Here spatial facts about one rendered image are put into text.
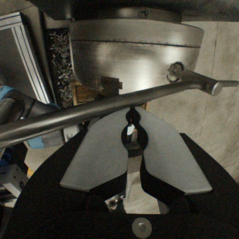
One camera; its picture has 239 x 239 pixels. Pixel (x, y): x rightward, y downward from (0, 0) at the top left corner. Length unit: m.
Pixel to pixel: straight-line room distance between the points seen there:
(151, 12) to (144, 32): 0.07
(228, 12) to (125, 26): 0.21
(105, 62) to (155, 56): 0.08
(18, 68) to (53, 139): 0.98
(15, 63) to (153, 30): 1.20
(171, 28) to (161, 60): 0.05
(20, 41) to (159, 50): 1.13
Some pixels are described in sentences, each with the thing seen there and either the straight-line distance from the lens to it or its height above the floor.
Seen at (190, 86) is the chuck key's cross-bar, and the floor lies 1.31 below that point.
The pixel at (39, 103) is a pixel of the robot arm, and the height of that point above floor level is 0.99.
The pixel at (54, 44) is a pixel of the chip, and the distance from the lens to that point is 0.88.
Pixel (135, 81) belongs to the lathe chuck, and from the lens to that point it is 0.24.
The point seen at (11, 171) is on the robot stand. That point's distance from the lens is 0.64.
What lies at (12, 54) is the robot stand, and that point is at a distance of 1.32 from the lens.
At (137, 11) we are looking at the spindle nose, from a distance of 0.29.
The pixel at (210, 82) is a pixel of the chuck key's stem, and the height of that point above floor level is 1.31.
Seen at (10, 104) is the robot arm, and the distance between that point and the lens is 0.44.
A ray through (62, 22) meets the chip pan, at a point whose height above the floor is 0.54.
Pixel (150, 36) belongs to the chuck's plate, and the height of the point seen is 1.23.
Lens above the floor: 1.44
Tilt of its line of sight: 52 degrees down
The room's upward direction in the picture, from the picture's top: 151 degrees clockwise
